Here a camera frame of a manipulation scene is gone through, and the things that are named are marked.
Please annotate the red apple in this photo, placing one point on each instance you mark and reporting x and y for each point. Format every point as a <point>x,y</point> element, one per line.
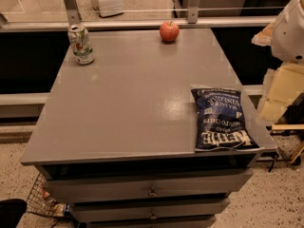
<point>169,31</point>

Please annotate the top grey drawer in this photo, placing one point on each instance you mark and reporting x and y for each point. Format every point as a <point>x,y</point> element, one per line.
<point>148,187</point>

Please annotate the metal railing post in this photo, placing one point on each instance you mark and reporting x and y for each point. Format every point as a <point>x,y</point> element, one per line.
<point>73,14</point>
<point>193,11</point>

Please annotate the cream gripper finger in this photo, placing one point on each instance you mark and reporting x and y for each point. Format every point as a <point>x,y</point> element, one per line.
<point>281,87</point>

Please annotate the left metal railing post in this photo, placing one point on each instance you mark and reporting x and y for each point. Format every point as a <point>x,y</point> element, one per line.
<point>73,14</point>

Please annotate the black object bottom left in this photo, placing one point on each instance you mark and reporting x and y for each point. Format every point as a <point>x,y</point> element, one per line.
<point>11,211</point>

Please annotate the right metal railing post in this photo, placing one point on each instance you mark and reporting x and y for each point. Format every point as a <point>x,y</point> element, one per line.
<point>193,11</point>

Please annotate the wire mesh basket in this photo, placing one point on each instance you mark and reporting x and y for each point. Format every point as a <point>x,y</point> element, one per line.
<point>42,204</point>

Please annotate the blue Kettle chip bag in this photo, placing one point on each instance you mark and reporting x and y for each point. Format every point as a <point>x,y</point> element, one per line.
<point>221,122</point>

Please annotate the grey drawer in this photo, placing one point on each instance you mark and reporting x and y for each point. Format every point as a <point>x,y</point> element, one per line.
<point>148,187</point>
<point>181,222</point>
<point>153,209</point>

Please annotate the bottom grey drawer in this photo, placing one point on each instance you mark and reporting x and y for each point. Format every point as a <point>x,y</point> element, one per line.
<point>181,222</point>

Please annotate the green white 7up can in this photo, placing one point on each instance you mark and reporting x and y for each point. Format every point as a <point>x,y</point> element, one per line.
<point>80,44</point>

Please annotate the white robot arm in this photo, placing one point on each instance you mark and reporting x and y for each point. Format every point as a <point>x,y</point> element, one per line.
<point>285,36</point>

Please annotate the middle grey drawer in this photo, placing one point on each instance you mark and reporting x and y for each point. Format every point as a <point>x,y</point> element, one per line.
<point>153,209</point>

